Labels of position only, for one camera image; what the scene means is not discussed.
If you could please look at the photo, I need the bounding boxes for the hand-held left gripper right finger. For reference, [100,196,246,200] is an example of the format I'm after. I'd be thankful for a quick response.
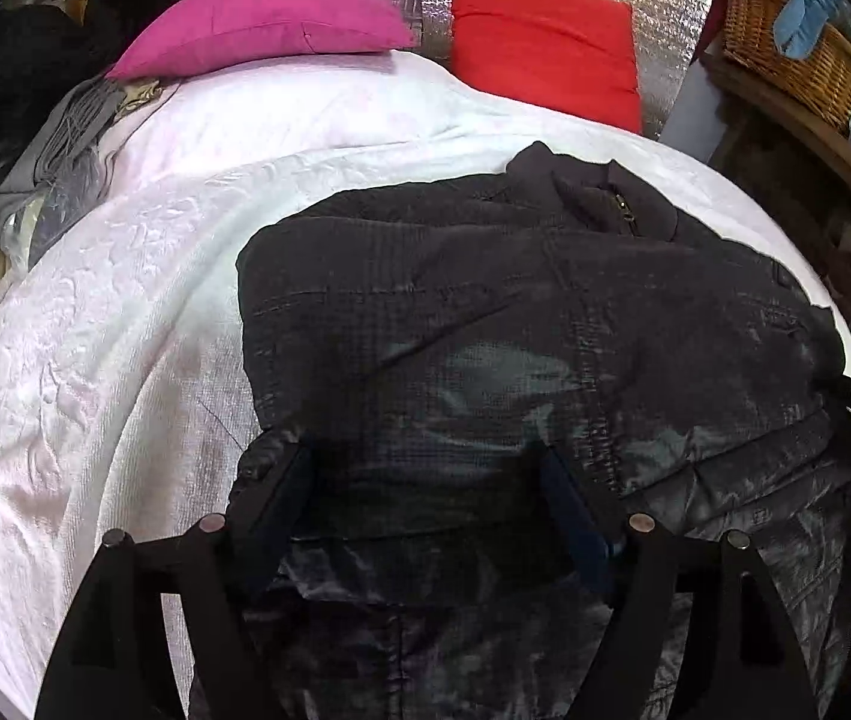
[540,448,820,720]

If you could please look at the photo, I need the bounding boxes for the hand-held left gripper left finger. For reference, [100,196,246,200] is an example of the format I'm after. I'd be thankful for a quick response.
[35,441,315,720]

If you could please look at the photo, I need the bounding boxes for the black padded jacket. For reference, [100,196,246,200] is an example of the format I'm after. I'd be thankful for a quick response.
[189,141,851,720]

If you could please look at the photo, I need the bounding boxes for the white textured blanket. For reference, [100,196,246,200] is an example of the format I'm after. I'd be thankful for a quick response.
[0,49,851,720]

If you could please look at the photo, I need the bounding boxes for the wooden shelf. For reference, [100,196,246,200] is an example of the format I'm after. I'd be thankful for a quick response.
[699,52,851,383]

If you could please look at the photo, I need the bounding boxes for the wicker basket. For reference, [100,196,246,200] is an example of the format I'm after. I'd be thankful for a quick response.
[721,0,851,132]

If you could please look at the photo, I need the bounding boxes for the light blue cloth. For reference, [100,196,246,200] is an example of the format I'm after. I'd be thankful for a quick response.
[770,0,851,61]

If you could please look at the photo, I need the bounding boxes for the grey garment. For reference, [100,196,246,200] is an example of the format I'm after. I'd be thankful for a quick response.
[0,79,164,263]

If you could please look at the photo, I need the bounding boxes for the silver foil mat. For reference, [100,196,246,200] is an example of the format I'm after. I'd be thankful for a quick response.
[297,0,722,140]

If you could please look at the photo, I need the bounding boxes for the pink pillow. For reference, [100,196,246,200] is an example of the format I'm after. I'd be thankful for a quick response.
[106,0,419,82]

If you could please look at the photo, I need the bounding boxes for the red pillow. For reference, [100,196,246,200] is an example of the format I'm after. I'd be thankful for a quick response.
[449,0,645,136]

